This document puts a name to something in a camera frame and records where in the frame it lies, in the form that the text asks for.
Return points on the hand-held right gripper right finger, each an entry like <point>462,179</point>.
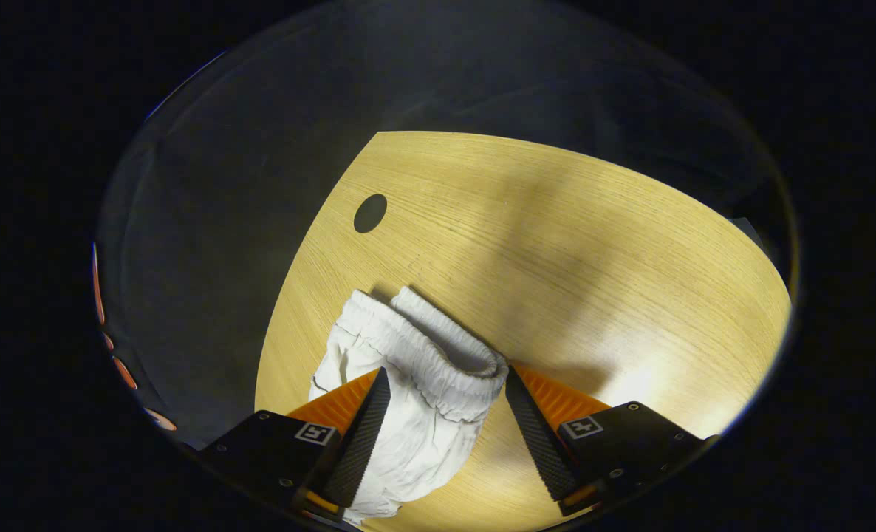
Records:
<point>538,436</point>

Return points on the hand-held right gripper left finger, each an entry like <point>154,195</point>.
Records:
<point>364,436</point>

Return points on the white jeans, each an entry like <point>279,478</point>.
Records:
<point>423,428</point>

